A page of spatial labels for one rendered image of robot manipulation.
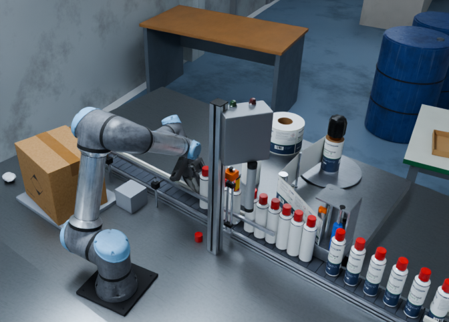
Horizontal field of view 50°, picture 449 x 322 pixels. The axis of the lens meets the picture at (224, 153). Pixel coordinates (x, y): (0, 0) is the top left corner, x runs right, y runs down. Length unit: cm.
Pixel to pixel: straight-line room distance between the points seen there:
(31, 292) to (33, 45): 248
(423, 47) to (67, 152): 302
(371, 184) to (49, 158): 145
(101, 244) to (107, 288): 18
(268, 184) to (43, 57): 243
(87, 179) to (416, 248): 135
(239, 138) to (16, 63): 261
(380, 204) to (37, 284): 147
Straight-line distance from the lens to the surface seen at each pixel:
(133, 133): 158
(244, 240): 200
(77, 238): 178
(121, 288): 180
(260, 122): 162
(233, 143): 163
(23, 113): 412
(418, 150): 293
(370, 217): 221
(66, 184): 207
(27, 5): 398
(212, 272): 192
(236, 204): 198
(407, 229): 228
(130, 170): 238
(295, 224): 183
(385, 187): 241
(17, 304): 194
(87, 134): 164
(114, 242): 172
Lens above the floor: 223
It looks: 33 degrees down
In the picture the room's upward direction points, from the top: 2 degrees clockwise
